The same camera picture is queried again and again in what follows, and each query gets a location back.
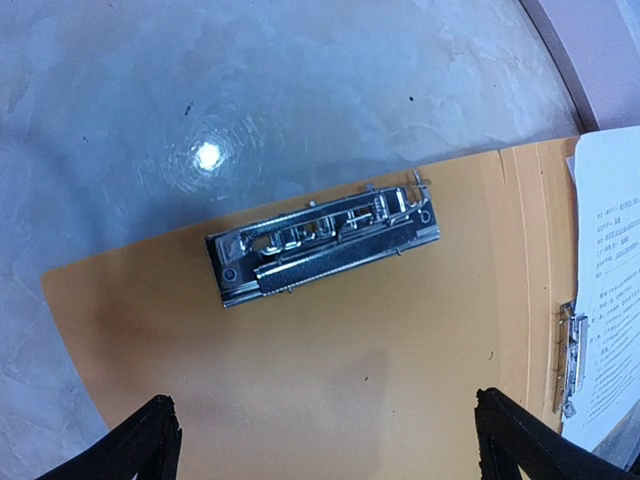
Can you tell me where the pink-brown file folder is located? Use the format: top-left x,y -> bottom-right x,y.
522,1 -> 639,131

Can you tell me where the orange folder edge clip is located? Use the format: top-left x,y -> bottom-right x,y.
205,175 -> 440,308

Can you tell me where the orange folder centre clip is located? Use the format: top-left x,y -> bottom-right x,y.
553,301 -> 589,418

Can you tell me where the orange folder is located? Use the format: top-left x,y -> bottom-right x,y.
41,138 -> 576,479

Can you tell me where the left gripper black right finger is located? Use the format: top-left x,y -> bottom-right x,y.
474,387 -> 639,479

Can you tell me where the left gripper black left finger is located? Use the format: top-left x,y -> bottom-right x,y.
41,395 -> 182,479

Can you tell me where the white printed sheet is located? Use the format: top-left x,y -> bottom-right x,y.
563,127 -> 639,450

